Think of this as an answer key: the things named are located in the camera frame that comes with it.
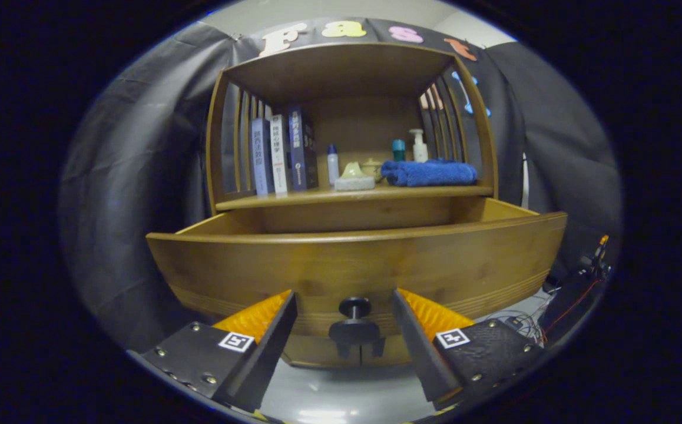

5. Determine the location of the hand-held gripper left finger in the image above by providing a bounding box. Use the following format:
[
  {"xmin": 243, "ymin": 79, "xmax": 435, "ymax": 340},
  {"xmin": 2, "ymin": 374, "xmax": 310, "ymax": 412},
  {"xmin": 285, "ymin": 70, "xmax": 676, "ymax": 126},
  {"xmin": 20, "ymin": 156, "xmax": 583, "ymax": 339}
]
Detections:
[{"xmin": 124, "ymin": 290, "xmax": 298, "ymax": 414}]

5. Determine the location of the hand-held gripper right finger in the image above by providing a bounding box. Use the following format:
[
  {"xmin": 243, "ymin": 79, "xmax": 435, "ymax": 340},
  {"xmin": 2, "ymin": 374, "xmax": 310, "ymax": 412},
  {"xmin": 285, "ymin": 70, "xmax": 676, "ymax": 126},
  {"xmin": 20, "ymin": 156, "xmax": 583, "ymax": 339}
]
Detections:
[{"xmin": 392, "ymin": 287, "xmax": 547, "ymax": 412}]

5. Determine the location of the black round drawer knob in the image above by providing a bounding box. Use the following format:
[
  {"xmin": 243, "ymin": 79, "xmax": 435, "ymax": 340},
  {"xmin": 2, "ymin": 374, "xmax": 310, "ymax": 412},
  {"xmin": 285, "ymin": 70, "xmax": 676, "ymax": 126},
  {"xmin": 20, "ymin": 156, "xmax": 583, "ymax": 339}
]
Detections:
[{"xmin": 328, "ymin": 297, "xmax": 382, "ymax": 345}]

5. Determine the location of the wooden cabinet door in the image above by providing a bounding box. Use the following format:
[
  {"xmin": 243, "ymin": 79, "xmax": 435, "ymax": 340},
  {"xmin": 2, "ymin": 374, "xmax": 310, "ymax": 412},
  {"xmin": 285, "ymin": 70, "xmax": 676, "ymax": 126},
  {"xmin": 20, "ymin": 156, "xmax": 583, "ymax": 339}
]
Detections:
[
  {"xmin": 282, "ymin": 334, "xmax": 360, "ymax": 369},
  {"xmin": 360, "ymin": 334, "xmax": 413, "ymax": 368}
]

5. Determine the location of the wooden countertop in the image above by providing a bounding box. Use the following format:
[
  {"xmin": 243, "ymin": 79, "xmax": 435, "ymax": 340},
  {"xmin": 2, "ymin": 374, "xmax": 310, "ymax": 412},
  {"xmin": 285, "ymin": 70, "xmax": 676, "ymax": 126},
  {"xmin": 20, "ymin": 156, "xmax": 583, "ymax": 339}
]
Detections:
[{"xmin": 214, "ymin": 177, "xmax": 495, "ymax": 211}]

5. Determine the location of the wooden cabinet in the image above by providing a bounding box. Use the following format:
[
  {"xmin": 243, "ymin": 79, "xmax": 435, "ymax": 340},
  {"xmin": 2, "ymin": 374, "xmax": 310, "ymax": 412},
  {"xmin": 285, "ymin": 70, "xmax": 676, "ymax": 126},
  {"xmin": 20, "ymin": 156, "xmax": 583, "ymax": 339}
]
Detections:
[{"xmin": 204, "ymin": 41, "xmax": 499, "ymax": 369}]

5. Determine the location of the blue folded towel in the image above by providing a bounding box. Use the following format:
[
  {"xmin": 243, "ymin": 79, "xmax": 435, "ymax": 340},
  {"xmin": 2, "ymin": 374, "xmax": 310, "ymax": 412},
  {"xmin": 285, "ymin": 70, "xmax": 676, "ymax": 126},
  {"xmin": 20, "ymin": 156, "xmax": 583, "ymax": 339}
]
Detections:
[{"xmin": 380, "ymin": 159, "xmax": 478, "ymax": 187}]

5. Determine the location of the light blue book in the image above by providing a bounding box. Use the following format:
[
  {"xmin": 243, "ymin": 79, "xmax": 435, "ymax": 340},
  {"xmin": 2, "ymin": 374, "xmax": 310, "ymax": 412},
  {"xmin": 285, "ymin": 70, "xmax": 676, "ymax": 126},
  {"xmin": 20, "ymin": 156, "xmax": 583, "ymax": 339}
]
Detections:
[{"xmin": 251, "ymin": 117, "xmax": 275, "ymax": 196}]

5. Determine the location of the white book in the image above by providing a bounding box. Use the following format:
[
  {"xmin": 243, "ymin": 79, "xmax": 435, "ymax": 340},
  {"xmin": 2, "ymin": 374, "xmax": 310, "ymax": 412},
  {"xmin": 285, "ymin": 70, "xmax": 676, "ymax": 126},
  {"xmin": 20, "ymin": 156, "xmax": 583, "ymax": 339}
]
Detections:
[{"xmin": 269, "ymin": 114, "xmax": 291, "ymax": 194}]

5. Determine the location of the white pump bottle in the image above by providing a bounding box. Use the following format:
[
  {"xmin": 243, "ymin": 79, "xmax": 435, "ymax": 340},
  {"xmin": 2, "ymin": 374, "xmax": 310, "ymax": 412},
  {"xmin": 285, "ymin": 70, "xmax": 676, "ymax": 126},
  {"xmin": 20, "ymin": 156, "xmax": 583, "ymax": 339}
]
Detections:
[{"xmin": 409, "ymin": 129, "xmax": 429, "ymax": 163}]

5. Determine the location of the dark blue book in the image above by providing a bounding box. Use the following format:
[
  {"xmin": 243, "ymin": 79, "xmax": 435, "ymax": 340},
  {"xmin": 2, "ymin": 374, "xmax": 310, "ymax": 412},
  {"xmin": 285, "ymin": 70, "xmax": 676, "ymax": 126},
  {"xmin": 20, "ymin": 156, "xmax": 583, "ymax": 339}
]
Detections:
[{"xmin": 287, "ymin": 106, "xmax": 319, "ymax": 191}]

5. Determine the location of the black clamp with orange tip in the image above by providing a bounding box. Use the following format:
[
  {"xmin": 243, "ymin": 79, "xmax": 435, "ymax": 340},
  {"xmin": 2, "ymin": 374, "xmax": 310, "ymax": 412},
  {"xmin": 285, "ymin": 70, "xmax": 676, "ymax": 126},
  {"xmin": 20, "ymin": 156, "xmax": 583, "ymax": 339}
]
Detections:
[{"xmin": 580, "ymin": 234, "xmax": 611, "ymax": 280}]

